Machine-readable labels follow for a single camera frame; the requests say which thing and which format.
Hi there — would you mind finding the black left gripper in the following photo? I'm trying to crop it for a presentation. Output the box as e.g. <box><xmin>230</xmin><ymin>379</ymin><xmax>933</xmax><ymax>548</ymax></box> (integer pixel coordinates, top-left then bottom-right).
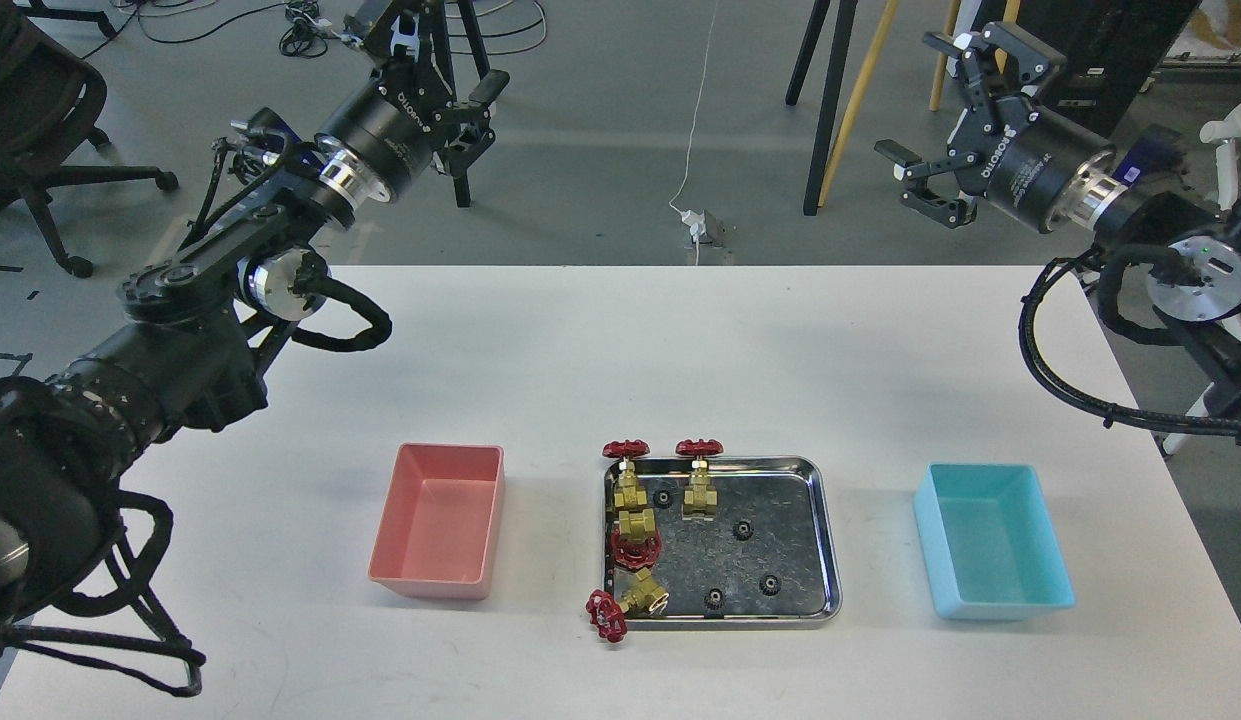
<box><xmin>315</xmin><ymin>1</ymin><xmax>510</xmax><ymax>197</ymax></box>

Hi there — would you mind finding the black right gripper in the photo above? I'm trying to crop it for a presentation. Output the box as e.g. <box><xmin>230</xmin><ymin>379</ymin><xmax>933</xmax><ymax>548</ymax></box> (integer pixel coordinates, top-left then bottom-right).
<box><xmin>872</xmin><ymin>22</ymin><xmax>1117</xmax><ymax>235</ymax></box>

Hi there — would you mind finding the brass valve tray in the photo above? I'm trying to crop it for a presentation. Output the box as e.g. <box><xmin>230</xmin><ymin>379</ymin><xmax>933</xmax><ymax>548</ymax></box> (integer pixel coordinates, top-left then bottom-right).
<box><xmin>585</xmin><ymin>569</ymin><xmax>670</xmax><ymax>643</ymax></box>
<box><xmin>608</xmin><ymin>506</ymin><xmax>664</xmax><ymax>571</ymax></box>

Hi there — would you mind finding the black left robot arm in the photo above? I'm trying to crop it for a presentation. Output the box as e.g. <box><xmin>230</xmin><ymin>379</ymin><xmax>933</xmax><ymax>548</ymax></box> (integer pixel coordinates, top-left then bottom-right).
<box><xmin>0</xmin><ymin>1</ymin><xmax>509</xmax><ymax>696</ymax></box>

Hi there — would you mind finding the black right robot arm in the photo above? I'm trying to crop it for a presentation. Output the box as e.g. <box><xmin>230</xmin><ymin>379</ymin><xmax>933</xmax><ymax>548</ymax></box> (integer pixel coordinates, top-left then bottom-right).
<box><xmin>875</xmin><ymin>20</ymin><xmax>1241</xmax><ymax>444</ymax></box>

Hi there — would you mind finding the light blue plastic box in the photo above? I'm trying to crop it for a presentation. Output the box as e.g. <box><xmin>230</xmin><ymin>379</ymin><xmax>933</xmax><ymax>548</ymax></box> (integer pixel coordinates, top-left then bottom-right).
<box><xmin>913</xmin><ymin>462</ymin><xmax>1076</xmax><ymax>621</ymax></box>

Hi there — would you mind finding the brass valve back left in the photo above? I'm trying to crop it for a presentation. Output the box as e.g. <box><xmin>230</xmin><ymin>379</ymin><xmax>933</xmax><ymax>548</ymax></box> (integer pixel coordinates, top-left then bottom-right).
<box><xmin>602</xmin><ymin>439</ymin><xmax>649</xmax><ymax>511</ymax></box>

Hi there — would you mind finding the brass valve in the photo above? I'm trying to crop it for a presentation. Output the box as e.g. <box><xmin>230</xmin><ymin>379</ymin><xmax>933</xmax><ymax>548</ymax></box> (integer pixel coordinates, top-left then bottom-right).
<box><xmin>675</xmin><ymin>438</ymin><xmax>724</xmax><ymax>521</ymax></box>
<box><xmin>602</xmin><ymin>439</ymin><xmax>649</xmax><ymax>511</ymax></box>

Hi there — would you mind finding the pink plastic box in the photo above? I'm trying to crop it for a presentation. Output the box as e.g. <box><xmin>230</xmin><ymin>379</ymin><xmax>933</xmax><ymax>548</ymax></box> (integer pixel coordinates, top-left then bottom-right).
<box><xmin>369</xmin><ymin>443</ymin><xmax>505</xmax><ymax>601</ymax></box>

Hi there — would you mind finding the brass valve back right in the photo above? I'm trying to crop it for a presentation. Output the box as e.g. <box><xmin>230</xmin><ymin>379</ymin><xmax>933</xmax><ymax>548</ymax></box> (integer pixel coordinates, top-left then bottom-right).
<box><xmin>675</xmin><ymin>438</ymin><xmax>724</xmax><ymax>521</ymax></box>

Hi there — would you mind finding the black gear front right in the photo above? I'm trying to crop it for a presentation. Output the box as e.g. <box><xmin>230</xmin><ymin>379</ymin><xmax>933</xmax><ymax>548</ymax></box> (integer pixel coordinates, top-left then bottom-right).
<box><xmin>759</xmin><ymin>574</ymin><xmax>783</xmax><ymax>597</ymax></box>

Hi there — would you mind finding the brass valve tray front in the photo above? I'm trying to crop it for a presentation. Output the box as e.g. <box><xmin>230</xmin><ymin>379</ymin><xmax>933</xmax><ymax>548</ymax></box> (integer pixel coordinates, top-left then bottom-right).
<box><xmin>585</xmin><ymin>569</ymin><xmax>670</xmax><ymax>643</ymax></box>

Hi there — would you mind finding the black tripod left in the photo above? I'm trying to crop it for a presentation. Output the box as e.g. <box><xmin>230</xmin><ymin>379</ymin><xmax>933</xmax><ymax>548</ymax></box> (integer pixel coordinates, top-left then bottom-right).
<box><xmin>419</xmin><ymin>0</ymin><xmax>501</xmax><ymax>209</ymax></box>

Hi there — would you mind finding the yellow wooden leg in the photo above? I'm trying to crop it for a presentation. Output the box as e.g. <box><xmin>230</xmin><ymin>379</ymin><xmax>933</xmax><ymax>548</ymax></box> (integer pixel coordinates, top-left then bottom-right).
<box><xmin>817</xmin><ymin>0</ymin><xmax>900</xmax><ymax>209</ymax></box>
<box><xmin>928</xmin><ymin>0</ymin><xmax>962</xmax><ymax>113</ymax></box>

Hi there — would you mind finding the black cabinet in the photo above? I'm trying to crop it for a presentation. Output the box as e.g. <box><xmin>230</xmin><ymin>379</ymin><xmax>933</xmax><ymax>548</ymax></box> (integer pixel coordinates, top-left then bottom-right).
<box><xmin>1016</xmin><ymin>1</ymin><xmax>1199</xmax><ymax>137</ymax></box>

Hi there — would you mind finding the black tripod leg centre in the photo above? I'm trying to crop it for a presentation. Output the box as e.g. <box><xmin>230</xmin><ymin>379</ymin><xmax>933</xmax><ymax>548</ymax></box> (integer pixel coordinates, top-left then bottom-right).
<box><xmin>786</xmin><ymin>1</ymin><xmax>859</xmax><ymax>217</ymax></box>

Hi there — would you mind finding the black office chair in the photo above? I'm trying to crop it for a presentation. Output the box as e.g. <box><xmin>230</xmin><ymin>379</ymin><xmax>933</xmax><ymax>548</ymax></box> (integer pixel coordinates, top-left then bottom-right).
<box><xmin>0</xmin><ymin>1</ymin><xmax>177</xmax><ymax>278</ymax></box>

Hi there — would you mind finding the shiny metal tray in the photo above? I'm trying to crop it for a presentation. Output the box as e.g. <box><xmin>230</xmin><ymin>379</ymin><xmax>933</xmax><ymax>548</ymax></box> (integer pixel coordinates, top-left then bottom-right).
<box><xmin>599</xmin><ymin>456</ymin><xmax>843</xmax><ymax>629</ymax></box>

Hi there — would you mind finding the floor cables bundle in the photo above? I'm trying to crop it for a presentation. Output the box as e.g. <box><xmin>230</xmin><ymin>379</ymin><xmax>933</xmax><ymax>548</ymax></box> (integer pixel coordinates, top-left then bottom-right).
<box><xmin>101</xmin><ymin>0</ymin><xmax>549</xmax><ymax>60</ymax></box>

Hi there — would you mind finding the white power adapter with cable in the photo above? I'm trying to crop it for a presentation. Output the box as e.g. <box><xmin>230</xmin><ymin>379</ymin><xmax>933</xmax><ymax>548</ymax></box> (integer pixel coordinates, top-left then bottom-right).
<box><xmin>666</xmin><ymin>1</ymin><xmax>721</xmax><ymax>266</ymax></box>

